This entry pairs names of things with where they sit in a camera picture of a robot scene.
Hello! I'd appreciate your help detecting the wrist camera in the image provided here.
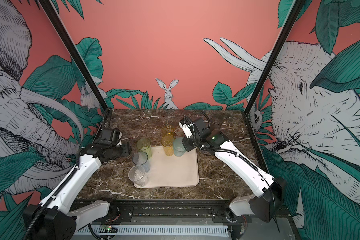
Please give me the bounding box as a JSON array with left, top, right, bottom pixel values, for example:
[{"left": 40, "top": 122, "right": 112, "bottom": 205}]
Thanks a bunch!
[
  {"left": 179, "top": 116, "right": 196, "bottom": 139},
  {"left": 94, "top": 128, "right": 122, "bottom": 148}
]

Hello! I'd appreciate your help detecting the left black frame post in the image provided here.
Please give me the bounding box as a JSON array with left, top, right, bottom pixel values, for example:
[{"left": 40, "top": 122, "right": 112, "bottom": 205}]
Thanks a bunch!
[{"left": 38, "top": 0, "right": 108, "bottom": 111}]

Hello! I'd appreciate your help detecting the light green ribbed glass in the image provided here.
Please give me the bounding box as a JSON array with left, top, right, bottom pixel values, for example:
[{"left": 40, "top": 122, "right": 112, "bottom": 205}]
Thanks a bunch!
[{"left": 136, "top": 138, "right": 153, "bottom": 159}]

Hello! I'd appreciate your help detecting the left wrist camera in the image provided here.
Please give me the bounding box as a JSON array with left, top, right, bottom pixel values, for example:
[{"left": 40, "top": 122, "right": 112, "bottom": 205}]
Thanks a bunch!
[{"left": 94, "top": 128, "right": 122, "bottom": 148}]

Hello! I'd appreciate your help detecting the dark smoked glass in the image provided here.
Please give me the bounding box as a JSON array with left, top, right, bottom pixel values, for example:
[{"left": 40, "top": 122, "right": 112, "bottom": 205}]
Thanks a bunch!
[{"left": 211, "top": 116, "right": 224, "bottom": 130}]

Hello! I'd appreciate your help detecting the white slotted cable duct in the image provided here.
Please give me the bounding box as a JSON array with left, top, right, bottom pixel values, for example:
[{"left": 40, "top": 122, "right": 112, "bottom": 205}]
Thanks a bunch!
[{"left": 92, "top": 225, "right": 230, "bottom": 238}]

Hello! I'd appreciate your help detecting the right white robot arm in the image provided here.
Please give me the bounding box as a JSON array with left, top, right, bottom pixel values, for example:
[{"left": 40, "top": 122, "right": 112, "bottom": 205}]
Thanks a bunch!
[{"left": 179, "top": 116, "right": 287, "bottom": 223}]

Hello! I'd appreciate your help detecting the right black frame post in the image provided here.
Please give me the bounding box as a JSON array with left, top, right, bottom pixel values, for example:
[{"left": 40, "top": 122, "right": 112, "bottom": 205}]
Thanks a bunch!
[{"left": 244, "top": 0, "right": 305, "bottom": 117}]

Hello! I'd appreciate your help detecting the black front rail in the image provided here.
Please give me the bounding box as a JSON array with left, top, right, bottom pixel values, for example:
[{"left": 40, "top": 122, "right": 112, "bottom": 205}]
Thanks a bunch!
[{"left": 71, "top": 199, "right": 238, "bottom": 224}]

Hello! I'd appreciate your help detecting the clear glass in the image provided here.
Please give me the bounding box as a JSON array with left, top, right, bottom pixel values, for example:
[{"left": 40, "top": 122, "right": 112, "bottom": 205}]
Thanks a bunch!
[{"left": 129, "top": 166, "right": 148, "bottom": 187}]

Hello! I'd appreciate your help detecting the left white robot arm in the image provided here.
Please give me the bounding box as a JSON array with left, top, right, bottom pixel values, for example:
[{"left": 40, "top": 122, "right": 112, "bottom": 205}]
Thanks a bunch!
[{"left": 23, "top": 128, "right": 131, "bottom": 240}]

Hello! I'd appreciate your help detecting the beige square tray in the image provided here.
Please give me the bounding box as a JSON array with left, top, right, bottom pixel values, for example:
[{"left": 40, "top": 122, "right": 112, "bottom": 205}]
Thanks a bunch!
[{"left": 143, "top": 147, "right": 199, "bottom": 188}]

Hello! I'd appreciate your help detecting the yellow glass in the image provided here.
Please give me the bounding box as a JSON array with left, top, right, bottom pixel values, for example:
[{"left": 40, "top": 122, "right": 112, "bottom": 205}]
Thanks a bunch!
[{"left": 161, "top": 125, "right": 174, "bottom": 137}]

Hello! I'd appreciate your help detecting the grey blue glass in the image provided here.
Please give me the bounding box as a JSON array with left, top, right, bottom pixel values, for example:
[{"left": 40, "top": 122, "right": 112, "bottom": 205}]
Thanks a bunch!
[{"left": 133, "top": 152, "right": 151, "bottom": 172}]

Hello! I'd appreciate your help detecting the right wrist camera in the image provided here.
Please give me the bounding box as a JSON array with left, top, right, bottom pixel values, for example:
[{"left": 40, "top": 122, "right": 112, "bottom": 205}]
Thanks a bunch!
[{"left": 179, "top": 116, "right": 196, "bottom": 139}]

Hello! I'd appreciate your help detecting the frosted teal glass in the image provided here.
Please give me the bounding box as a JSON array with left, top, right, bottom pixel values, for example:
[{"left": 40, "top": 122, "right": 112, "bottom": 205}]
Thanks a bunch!
[{"left": 173, "top": 137, "right": 186, "bottom": 157}]

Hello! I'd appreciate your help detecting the black frame post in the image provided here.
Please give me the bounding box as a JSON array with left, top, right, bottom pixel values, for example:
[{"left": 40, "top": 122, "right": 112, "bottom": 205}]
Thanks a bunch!
[
  {"left": 38, "top": 0, "right": 108, "bottom": 111},
  {"left": 244, "top": 0, "right": 305, "bottom": 117}
]

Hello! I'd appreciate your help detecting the amber tall glass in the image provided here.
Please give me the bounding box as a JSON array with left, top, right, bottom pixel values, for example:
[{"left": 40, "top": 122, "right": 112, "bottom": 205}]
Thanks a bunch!
[{"left": 161, "top": 135, "right": 175, "bottom": 157}]

